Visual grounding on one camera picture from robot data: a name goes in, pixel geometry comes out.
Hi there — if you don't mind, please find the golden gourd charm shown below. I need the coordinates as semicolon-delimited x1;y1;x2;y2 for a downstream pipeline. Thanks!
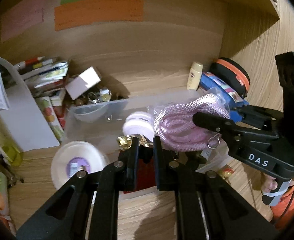
218;165;235;180

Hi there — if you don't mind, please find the red pouch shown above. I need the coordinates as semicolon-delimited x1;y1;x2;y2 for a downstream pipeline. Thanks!
124;145;156;194

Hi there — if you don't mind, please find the pink round mini fan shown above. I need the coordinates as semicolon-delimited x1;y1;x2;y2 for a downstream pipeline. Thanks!
122;111;155;141

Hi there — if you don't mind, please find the person right hand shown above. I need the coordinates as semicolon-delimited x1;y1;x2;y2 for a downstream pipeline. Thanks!
261;173;278;193

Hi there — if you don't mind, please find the blue patchwork pencil case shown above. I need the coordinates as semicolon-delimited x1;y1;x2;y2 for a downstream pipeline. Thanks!
200;72;249;123

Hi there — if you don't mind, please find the black orange zip case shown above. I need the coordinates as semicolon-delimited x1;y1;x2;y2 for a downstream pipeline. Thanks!
209;57;250;99

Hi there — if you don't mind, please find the cream lotion bottle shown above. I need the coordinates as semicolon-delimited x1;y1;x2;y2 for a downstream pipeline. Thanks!
187;62;203;90

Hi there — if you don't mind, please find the orange green lotion tube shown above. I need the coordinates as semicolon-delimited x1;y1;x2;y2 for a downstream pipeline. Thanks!
0;172;16;236

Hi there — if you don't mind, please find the clear plastic storage bin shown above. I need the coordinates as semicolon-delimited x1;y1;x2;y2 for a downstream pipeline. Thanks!
64;89;208;156

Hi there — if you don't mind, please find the white folded paper stand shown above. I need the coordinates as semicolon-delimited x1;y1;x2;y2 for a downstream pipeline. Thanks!
0;57;60;152

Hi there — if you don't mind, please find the white bowl of trinkets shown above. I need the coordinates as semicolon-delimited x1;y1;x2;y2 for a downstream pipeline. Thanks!
72;104;108;123

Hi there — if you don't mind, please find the fruit pattern box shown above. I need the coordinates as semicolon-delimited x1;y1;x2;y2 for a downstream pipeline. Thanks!
35;96;64;143

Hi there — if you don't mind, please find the yellow green spray bottle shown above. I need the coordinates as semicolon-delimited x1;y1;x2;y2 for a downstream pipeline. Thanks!
0;119;24;167

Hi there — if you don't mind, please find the small white cardboard box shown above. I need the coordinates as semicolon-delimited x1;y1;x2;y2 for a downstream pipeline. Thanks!
65;67;101;100

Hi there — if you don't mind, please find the orange sticky note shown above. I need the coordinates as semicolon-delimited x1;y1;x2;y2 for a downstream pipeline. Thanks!
54;0;144;31

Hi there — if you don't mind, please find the stack of books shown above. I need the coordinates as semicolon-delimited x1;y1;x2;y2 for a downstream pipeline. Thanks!
14;56;69;98

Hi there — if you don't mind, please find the pink sticky note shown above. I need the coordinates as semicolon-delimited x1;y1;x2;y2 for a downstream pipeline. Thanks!
1;0;45;43

